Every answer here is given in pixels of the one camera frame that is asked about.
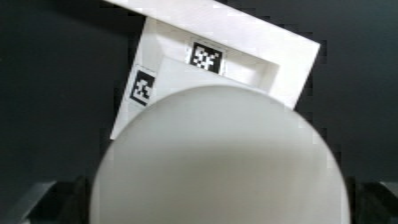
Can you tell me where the white lamp bulb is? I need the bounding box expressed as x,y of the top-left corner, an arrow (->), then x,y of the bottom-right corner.
90,86 -> 350,224

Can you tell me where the white lamp base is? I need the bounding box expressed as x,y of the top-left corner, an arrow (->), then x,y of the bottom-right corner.
105,0 -> 320,134

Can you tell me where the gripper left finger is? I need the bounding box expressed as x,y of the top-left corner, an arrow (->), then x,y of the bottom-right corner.
0,176 -> 90,224

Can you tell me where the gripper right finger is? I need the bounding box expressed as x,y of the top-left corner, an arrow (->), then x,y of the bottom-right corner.
346,176 -> 398,224

